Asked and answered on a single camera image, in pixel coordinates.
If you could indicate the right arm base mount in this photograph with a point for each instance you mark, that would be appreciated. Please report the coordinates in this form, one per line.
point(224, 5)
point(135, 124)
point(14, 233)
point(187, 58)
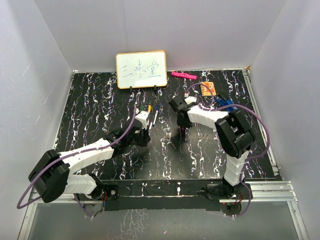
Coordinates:
point(224, 191)

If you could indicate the blue plastic clip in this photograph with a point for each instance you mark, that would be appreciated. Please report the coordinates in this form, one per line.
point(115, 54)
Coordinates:
point(224, 100)

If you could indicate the blue marker pen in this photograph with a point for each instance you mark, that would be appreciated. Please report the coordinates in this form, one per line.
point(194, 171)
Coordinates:
point(155, 118)

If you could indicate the orange card box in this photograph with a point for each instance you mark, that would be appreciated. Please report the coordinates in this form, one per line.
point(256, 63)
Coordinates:
point(208, 89)

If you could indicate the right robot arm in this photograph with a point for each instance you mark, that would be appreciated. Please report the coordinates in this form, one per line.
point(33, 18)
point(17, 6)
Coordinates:
point(234, 132)

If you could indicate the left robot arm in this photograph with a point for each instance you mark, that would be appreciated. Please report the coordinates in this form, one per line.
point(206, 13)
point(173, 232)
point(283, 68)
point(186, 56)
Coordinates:
point(56, 172)

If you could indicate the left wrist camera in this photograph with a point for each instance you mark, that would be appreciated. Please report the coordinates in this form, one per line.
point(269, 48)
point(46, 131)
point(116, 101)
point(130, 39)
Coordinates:
point(143, 117)

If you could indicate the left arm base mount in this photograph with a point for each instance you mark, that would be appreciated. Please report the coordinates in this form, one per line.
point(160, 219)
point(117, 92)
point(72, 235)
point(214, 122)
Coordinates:
point(107, 193)

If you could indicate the yellow marker pen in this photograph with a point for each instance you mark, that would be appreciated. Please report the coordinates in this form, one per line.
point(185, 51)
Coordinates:
point(149, 119)

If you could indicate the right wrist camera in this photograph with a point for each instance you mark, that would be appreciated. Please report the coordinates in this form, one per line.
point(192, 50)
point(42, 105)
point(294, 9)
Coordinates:
point(189, 99)

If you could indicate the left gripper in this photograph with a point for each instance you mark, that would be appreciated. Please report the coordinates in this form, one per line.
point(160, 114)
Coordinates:
point(146, 137)

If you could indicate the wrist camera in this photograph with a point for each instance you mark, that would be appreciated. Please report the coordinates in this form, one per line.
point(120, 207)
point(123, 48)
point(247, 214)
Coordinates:
point(189, 99)
point(143, 117)

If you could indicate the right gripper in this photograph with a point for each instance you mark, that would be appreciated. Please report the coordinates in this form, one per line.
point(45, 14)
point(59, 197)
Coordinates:
point(186, 125)

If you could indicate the small whiteboard with writing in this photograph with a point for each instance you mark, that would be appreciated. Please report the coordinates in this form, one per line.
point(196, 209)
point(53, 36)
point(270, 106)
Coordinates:
point(145, 69)

